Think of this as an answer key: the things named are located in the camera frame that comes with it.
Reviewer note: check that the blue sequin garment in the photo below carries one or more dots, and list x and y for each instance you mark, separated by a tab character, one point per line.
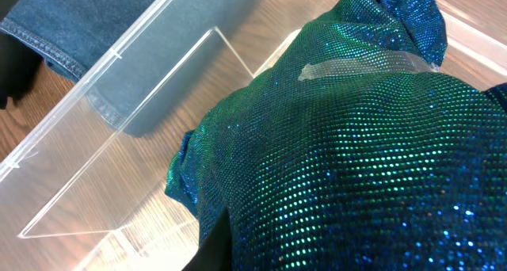
353	152

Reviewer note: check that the clear plastic container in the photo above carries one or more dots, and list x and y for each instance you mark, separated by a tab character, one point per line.
77	194

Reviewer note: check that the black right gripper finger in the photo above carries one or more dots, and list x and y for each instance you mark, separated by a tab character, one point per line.
215	253

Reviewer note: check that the blue denim folded cloth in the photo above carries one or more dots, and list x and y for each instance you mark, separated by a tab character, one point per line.
152	75

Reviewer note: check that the black cloth under left arm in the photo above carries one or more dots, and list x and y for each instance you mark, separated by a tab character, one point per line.
19	64

